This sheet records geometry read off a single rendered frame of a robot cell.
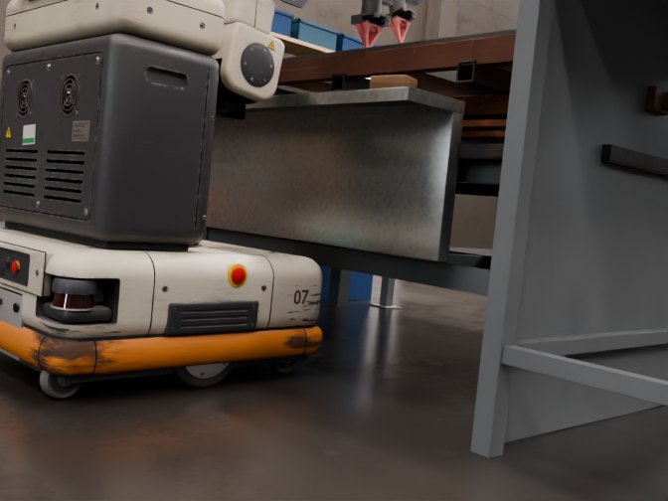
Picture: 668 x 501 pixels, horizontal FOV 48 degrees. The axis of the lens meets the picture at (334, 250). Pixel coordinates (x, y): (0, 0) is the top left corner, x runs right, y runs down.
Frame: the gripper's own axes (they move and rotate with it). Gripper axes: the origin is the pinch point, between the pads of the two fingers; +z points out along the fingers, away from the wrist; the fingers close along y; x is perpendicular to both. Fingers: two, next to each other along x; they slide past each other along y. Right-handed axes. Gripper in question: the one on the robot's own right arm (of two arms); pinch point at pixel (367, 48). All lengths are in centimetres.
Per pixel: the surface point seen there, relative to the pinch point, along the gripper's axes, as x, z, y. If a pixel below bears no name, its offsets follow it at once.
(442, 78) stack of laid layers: -21.5, 5.2, -10.8
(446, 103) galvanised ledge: 17, 19, -46
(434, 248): 15, 52, -45
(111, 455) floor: 100, 84, -59
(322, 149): 14.8, 30.4, -1.6
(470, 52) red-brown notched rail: 10.1, 6.1, -45.6
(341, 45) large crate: -302, -87, 351
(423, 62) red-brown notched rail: 10.2, 7.6, -31.4
